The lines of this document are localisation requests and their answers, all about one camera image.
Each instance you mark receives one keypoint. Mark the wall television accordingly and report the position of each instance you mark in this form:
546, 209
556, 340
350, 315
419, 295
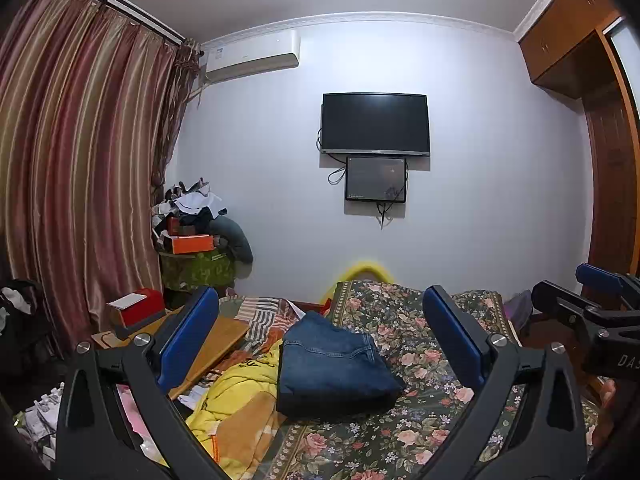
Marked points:
375, 122

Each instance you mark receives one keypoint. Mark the orange box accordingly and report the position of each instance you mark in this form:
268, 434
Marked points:
192, 244

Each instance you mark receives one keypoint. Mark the grey pillow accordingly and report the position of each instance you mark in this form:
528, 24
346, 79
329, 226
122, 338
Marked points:
235, 237

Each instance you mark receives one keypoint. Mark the pink cloth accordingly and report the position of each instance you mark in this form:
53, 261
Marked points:
137, 420

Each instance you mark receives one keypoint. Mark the purple bag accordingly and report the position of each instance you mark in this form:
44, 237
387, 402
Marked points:
517, 310

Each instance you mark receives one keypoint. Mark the wooden board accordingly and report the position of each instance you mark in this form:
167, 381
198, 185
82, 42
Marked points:
220, 335

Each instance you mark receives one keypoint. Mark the red box with white lid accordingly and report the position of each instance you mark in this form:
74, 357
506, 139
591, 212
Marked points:
137, 305

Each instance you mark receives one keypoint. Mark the scattered white papers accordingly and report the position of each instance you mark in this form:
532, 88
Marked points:
42, 420

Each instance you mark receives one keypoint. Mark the small wall monitor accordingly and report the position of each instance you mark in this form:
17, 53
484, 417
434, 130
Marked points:
375, 177

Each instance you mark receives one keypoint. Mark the striped blanket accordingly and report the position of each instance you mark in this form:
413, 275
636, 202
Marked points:
262, 315

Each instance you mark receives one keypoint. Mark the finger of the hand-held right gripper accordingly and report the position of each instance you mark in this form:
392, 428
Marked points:
597, 274
560, 300

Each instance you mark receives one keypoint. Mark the yellow blanket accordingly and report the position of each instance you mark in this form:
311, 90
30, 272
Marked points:
240, 400

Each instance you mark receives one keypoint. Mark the blue denim jacket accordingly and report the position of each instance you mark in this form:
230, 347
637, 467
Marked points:
330, 365

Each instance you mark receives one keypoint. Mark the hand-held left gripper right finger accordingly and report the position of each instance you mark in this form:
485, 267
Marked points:
457, 340

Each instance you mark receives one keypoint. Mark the striped brown curtain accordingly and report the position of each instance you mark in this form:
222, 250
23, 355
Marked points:
85, 160

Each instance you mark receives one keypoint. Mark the white air conditioner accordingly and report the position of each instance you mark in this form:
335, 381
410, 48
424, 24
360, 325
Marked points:
250, 55

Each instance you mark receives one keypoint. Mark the wooden door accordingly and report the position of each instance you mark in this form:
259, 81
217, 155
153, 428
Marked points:
612, 185

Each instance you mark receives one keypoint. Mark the floral bed blanket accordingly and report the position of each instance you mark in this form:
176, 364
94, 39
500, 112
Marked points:
415, 410

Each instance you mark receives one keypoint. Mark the pile of clothes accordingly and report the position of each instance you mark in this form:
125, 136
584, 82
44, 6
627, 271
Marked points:
187, 205

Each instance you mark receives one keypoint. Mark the yellow hoop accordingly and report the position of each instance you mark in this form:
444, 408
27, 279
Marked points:
362, 266

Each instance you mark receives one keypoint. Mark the dark clothes heap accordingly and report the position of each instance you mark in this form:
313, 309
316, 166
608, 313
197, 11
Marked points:
22, 315

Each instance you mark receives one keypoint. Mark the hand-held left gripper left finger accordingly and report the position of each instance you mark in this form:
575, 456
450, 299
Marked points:
187, 340

